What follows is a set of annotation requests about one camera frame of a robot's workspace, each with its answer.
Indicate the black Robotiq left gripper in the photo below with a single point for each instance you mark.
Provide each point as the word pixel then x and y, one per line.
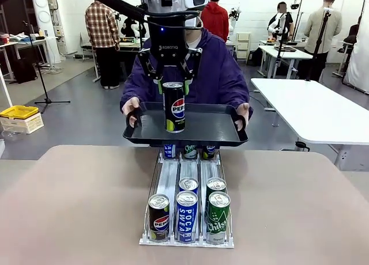
pixel 168 40

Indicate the black Pepsi can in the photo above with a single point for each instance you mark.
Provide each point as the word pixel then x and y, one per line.
pixel 158 221
pixel 174 109
pixel 208 153

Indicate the black plastic serving tray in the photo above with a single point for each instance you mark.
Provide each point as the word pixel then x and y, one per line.
pixel 207 126

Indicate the blue Pocari Sweat can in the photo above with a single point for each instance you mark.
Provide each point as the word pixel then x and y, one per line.
pixel 186 219
pixel 188 185
pixel 169 152

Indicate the person's right forearm purple sleeve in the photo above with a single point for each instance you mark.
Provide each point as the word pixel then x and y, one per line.
pixel 129 90

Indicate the person's left forearm purple sleeve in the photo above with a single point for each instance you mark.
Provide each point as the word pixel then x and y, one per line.
pixel 243 95

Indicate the person in purple hoodie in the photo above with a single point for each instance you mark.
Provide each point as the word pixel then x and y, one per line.
pixel 216 75

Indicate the person in red hoodie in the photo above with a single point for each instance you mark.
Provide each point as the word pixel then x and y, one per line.
pixel 214 17

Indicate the person in plaid shirt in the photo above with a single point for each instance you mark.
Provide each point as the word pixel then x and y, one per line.
pixel 101 31

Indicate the person in black shirt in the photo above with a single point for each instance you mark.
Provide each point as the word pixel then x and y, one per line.
pixel 281 23

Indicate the person in beige jacket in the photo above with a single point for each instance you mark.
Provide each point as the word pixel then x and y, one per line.
pixel 323 31

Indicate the person's right hand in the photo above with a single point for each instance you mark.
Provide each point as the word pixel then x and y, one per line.
pixel 131 103

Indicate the person's left hand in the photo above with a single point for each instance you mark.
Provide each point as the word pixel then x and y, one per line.
pixel 245 112

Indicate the white drawer cabinet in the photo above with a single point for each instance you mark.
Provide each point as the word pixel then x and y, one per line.
pixel 243 46

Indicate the green Chilsung cider can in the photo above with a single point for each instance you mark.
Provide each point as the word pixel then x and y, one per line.
pixel 218 221
pixel 216 184
pixel 190 152

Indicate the white can dispenser rack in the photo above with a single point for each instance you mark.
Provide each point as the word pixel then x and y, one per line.
pixel 188 168

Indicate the white workshop table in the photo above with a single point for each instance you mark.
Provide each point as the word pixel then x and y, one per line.
pixel 285 53

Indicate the black tripod stand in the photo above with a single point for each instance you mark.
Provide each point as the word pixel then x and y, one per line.
pixel 43 83

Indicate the white standing air conditioner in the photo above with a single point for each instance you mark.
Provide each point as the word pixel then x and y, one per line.
pixel 43 17

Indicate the black bag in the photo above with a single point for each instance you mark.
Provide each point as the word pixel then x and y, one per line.
pixel 24 70

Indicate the white desk with clutter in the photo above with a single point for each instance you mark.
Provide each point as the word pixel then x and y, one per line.
pixel 23 41

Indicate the large white table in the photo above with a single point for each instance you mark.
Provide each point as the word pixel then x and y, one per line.
pixel 317 109

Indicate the white plastic crate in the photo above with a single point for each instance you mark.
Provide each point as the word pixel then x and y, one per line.
pixel 26 125

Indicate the yellow plastic crate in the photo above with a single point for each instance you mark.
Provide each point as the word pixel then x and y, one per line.
pixel 18 112

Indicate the black camera stand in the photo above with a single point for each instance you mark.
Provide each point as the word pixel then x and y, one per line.
pixel 318 46

